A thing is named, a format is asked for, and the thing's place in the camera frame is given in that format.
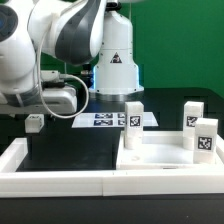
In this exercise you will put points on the white sheet with tags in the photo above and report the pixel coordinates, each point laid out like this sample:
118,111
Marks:
110,119

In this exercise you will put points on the white U-shaped obstacle fence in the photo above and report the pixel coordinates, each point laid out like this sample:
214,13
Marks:
101,183

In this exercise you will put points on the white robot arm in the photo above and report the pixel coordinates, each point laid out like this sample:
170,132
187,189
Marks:
73,32

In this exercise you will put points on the white square table top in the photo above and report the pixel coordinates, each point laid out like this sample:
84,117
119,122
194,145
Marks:
159,150

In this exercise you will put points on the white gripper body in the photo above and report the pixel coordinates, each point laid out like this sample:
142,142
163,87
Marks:
56,95

